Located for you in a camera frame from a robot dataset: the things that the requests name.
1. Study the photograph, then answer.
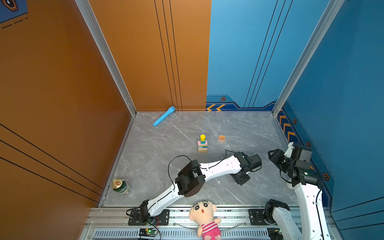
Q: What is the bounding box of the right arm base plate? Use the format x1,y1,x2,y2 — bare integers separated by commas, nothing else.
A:
248,209,276,226

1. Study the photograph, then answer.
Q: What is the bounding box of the aluminium front rail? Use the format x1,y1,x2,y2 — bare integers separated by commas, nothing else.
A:
80,201,342,240

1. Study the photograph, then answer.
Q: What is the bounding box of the plush doll pink shirt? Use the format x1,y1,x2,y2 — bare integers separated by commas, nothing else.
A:
189,201,222,240

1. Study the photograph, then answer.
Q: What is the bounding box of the natural wood rectangular block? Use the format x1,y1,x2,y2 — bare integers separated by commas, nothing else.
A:
198,148,208,153

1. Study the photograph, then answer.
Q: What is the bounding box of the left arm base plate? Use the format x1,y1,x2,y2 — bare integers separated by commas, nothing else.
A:
126,209,170,226

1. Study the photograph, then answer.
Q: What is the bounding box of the circuit board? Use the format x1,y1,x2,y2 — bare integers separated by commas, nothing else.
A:
267,228,284,240
138,228,160,240

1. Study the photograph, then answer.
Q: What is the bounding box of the left circuit board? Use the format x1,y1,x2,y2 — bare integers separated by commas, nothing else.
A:
138,228,160,240

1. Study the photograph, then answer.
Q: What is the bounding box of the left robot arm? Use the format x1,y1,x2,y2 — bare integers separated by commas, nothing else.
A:
140,152,262,222

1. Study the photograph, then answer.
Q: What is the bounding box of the white tape roll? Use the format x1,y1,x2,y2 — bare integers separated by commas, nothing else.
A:
112,178,131,196

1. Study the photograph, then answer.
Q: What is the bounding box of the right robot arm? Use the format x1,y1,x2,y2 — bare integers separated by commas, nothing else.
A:
264,142,331,240

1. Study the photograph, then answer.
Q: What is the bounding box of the cyan toy microphone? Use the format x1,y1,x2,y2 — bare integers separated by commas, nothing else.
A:
153,106,175,127

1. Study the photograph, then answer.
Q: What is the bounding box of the right circuit board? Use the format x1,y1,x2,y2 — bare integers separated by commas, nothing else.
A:
267,228,284,240

